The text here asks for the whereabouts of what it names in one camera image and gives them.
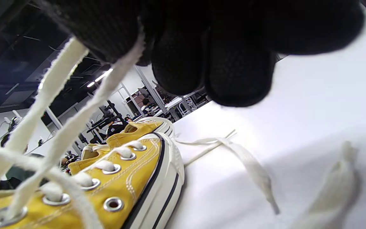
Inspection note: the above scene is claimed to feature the person's right hand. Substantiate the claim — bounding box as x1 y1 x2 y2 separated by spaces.
34 0 365 108

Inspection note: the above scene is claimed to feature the white shoe lace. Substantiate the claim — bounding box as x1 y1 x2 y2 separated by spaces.
174 130 280 215
0 30 361 229

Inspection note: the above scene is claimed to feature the white light tube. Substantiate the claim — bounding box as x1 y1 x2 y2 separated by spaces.
87 68 113 88

